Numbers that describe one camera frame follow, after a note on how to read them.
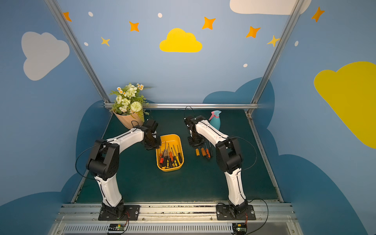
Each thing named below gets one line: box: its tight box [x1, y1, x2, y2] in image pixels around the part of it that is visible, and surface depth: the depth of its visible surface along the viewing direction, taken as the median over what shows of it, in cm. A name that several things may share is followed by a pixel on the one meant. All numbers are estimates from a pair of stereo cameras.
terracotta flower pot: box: [112, 110, 144, 130], surface depth 100 cm
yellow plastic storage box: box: [155, 134, 185, 172], surface depth 97 cm
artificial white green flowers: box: [108, 82, 150, 122], surface depth 90 cm
